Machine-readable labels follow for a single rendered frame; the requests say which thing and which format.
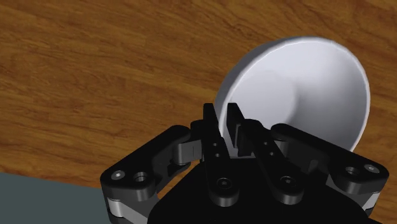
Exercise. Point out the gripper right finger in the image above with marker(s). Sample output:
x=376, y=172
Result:
x=310, y=145

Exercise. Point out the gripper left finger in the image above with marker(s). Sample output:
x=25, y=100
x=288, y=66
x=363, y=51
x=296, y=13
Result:
x=214, y=145

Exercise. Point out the white bowl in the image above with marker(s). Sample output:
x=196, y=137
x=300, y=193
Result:
x=310, y=93

